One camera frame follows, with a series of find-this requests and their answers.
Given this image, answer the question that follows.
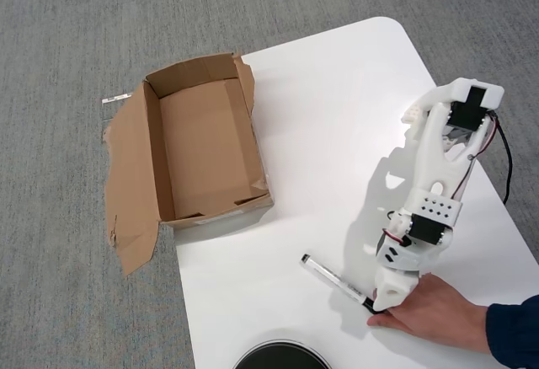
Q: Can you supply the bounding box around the white gripper with hole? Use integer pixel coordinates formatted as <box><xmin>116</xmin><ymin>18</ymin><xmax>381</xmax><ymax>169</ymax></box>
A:
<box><xmin>371</xmin><ymin>266</ymin><xmax>423</xmax><ymax>313</ymax></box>

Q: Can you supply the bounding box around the white marker pen black cap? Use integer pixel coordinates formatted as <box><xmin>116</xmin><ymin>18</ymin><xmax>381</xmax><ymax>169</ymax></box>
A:
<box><xmin>299</xmin><ymin>253</ymin><xmax>387</xmax><ymax>315</ymax></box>

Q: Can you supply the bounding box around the dark blue sleeved forearm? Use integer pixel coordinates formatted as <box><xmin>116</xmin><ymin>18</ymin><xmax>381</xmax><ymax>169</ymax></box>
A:
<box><xmin>485</xmin><ymin>292</ymin><xmax>539</xmax><ymax>369</ymax></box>

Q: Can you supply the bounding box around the open brown cardboard box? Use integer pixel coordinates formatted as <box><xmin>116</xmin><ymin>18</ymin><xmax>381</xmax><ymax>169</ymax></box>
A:
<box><xmin>100</xmin><ymin>51</ymin><xmax>275</xmax><ymax>276</ymax></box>

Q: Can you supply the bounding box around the bare human hand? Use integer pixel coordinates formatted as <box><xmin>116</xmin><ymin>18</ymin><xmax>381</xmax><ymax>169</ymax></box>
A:
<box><xmin>366</xmin><ymin>273</ymin><xmax>492</xmax><ymax>347</ymax></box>

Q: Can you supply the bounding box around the black round disc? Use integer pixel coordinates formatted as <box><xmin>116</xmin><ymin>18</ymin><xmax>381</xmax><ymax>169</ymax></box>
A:
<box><xmin>232</xmin><ymin>329</ymin><xmax>332</xmax><ymax>369</ymax></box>

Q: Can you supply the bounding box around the black power cable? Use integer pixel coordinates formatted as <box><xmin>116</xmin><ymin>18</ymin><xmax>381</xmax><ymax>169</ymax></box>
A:
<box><xmin>490</xmin><ymin>111</ymin><xmax>514</xmax><ymax>206</ymax></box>

